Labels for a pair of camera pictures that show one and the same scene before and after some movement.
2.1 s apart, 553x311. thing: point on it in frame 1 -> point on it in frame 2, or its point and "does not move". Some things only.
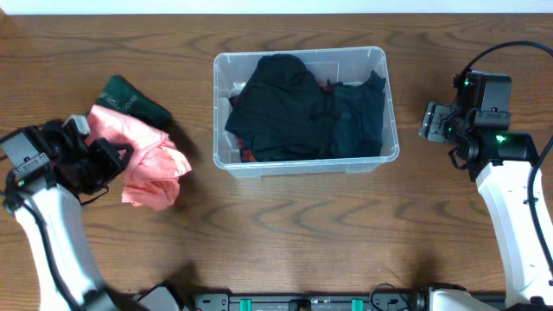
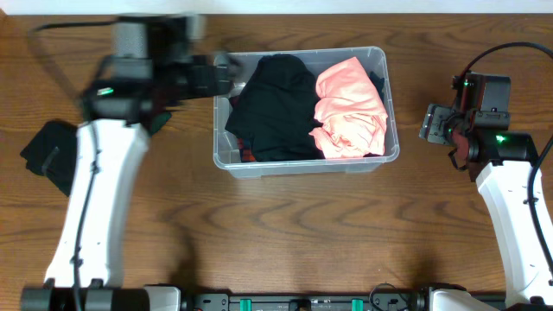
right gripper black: x=435 y=125 does not move
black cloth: x=281 y=108 does not move
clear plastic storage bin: x=303 y=112 does not move
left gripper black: x=109 y=152 -> x=206 y=79
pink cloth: x=153 y=180 -> x=351 y=111
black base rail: x=307 y=301 does not move
